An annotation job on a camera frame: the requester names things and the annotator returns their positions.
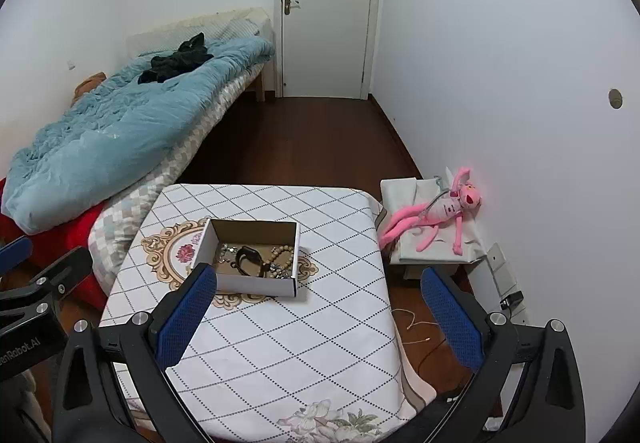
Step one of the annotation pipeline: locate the white door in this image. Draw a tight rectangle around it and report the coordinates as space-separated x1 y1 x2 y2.
282 0 376 98

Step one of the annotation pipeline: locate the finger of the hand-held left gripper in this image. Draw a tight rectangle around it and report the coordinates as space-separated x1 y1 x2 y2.
0 237 33 275
29 246 94 321

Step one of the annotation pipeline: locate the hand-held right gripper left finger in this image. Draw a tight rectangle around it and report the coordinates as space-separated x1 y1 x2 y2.
52 263 218 443

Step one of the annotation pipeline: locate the checked bed sheet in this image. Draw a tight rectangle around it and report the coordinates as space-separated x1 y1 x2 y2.
89 68 266 294

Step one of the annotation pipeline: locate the black clothing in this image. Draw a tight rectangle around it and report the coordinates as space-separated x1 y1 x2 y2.
138 33 215 84

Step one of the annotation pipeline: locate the thin white cable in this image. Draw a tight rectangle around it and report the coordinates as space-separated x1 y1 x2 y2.
391 308 433 344

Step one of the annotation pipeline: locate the wooden bead bracelet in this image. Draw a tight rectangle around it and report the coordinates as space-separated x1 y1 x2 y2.
267 245 296 274

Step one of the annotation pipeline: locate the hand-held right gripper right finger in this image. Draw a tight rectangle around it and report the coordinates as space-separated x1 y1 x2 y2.
420 267 587 443

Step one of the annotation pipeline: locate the white cardboard box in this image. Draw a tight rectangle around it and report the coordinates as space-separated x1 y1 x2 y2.
199 218 301 299

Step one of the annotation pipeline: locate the brown plush toy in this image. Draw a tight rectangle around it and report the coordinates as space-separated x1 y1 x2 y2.
71 72 107 106

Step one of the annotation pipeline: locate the striped pillow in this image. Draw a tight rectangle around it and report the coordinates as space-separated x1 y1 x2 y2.
200 18 258 44

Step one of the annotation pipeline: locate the white wall socket panel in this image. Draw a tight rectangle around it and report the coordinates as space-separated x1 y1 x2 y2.
487 243 528 324

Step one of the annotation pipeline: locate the light blue quilt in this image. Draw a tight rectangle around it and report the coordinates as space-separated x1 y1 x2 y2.
0 37 276 235

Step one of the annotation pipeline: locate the white diamond pattern tablecloth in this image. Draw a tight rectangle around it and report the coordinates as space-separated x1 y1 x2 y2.
98 184 436 443

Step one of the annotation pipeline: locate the pink plush toy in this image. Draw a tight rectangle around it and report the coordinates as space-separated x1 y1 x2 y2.
377 166 482 255

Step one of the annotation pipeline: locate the black smart band watch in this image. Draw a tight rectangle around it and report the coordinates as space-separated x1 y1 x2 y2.
234 246 266 278

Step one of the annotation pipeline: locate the red blanket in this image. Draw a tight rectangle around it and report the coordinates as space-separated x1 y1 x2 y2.
0 178 108 309

